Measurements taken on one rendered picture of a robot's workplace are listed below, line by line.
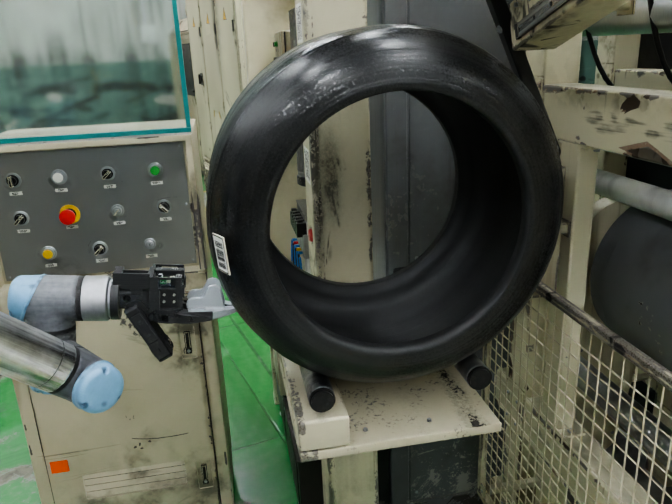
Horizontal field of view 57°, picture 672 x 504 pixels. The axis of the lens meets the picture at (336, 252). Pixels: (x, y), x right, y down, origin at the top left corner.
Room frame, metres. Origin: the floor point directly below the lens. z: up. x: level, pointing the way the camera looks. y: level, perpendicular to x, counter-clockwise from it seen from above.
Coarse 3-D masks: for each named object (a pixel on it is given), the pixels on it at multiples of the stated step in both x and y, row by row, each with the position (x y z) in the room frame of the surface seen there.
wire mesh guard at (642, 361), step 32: (544, 288) 1.10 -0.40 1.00; (576, 320) 0.98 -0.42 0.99; (640, 352) 0.83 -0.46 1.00; (512, 384) 1.22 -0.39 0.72; (576, 384) 0.98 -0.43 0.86; (608, 384) 0.89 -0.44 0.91; (544, 416) 1.08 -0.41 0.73; (480, 448) 1.35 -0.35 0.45; (544, 448) 1.07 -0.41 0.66; (640, 448) 0.80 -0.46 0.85; (480, 480) 1.35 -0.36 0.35; (576, 480) 0.95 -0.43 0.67
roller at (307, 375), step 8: (304, 368) 0.98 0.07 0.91; (304, 376) 0.96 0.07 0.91; (312, 376) 0.94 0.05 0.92; (320, 376) 0.94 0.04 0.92; (304, 384) 0.95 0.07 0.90; (312, 384) 0.92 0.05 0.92; (320, 384) 0.91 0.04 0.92; (328, 384) 0.92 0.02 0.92; (312, 392) 0.90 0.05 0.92; (320, 392) 0.89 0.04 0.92; (328, 392) 0.90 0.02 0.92; (312, 400) 0.89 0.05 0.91; (320, 400) 0.89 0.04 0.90; (328, 400) 0.90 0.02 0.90; (312, 408) 0.89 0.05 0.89; (320, 408) 0.89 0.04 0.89; (328, 408) 0.90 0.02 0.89
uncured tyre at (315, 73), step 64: (320, 64) 0.91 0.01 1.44; (384, 64) 0.91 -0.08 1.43; (448, 64) 0.93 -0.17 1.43; (256, 128) 0.89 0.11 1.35; (448, 128) 1.22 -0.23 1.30; (512, 128) 0.94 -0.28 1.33; (256, 192) 0.87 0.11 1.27; (512, 192) 1.16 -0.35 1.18; (256, 256) 0.87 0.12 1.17; (448, 256) 1.22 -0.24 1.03; (512, 256) 0.96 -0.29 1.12; (256, 320) 0.89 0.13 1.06; (320, 320) 1.14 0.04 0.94; (384, 320) 1.16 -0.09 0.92; (448, 320) 1.09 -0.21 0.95; (512, 320) 0.99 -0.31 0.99
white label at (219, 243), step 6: (216, 234) 0.88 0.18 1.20; (216, 240) 0.88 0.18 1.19; (222, 240) 0.86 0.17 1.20; (216, 246) 0.89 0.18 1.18; (222, 246) 0.87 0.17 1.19; (216, 252) 0.89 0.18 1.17; (222, 252) 0.87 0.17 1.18; (216, 258) 0.90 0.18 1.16; (222, 258) 0.88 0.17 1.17; (222, 264) 0.88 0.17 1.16; (228, 264) 0.86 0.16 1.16; (222, 270) 0.88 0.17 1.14; (228, 270) 0.86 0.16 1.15
